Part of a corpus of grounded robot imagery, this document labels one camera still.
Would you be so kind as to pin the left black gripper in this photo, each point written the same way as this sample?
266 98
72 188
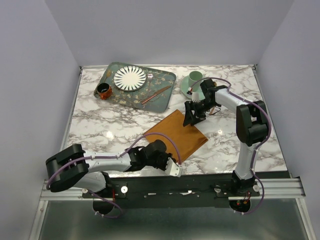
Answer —
166 156

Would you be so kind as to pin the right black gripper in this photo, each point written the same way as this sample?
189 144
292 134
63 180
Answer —
189 117

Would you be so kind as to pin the orange-brown cloth napkin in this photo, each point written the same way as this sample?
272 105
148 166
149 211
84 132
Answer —
180 141

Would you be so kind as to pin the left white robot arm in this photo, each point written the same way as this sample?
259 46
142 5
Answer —
74 167

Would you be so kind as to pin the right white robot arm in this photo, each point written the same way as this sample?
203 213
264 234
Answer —
252 124

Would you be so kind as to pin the copper fork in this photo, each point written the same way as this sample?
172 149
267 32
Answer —
211 112

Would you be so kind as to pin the mint green saucer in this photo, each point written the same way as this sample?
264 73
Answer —
184 86

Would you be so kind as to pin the mint green cup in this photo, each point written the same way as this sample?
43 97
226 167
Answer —
194 80

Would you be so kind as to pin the teal floral serving tray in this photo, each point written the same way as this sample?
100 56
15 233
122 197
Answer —
132 99

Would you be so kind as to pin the copper table knife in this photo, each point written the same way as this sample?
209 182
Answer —
155 94

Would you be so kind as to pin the white black striped plate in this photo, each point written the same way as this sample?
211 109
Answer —
129 78

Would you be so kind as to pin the copper black mug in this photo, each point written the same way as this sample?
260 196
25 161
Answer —
103 91

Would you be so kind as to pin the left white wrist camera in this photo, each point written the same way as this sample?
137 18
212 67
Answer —
173 169

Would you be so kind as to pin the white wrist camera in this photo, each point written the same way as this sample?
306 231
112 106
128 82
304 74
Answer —
173 169
195 97

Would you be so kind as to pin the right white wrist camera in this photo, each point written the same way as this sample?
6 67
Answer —
195 97

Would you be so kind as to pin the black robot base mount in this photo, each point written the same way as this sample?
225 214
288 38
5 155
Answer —
187 191

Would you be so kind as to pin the aluminium frame rail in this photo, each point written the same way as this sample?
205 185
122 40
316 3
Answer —
273 189

